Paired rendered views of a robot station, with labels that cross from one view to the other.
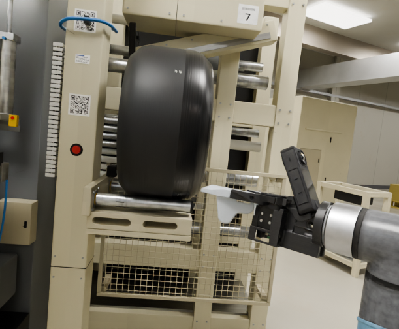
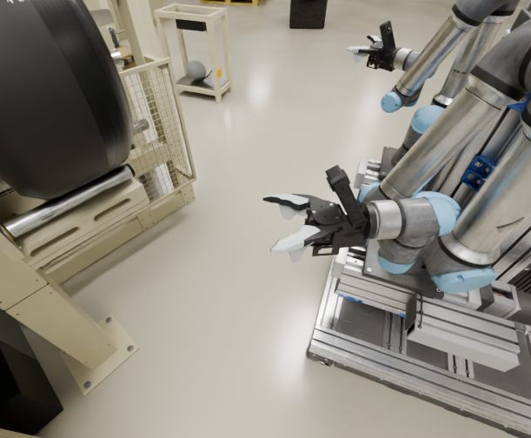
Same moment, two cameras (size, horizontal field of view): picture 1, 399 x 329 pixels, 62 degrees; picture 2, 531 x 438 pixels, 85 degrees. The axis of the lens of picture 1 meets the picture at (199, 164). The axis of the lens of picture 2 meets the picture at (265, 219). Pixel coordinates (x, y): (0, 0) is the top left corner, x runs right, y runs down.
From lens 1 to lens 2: 50 cm
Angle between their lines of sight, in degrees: 56
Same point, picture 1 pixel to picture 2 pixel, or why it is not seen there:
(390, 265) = (419, 240)
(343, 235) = (393, 235)
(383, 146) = not seen: outside the picture
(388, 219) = (421, 214)
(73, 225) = not seen: outside the picture
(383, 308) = (408, 257)
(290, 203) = (341, 219)
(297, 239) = (349, 240)
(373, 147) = not seen: outside the picture
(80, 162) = not seen: outside the picture
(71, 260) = (24, 290)
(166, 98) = (38, 68)
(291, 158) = (344, 188)
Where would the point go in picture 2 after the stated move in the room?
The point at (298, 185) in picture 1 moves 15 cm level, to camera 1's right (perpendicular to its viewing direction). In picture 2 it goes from (353, 208) to (398, 171)
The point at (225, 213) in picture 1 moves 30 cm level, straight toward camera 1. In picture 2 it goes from (297, 255) to (466, 421)
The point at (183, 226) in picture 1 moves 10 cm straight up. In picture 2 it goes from (137, 195) to (126, 169)
